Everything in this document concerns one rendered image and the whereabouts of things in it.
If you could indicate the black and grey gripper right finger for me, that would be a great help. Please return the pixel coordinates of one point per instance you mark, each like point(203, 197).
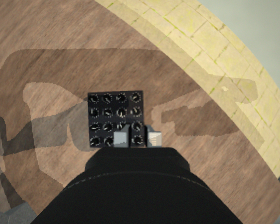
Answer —
point(152, 138)

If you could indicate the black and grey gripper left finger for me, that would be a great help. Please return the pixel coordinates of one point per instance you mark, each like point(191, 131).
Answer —
point(120, 137)

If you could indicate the black knob box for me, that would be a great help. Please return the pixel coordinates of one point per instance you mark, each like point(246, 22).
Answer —
point(113, 105)

